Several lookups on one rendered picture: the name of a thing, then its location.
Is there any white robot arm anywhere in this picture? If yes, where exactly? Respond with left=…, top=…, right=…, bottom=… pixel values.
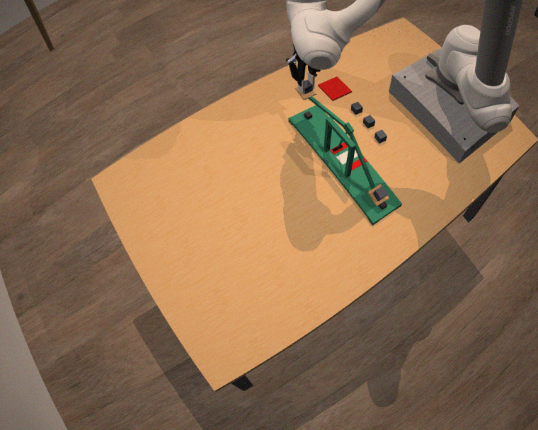
left=287, top=0, right=523, bottom=133

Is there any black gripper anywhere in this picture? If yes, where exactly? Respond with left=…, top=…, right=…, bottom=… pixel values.
left=286, top=48, right=320, bottom=94

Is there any red flat square plate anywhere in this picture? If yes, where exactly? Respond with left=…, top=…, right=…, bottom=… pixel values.
left=318, top=77, right=352, bottom=101

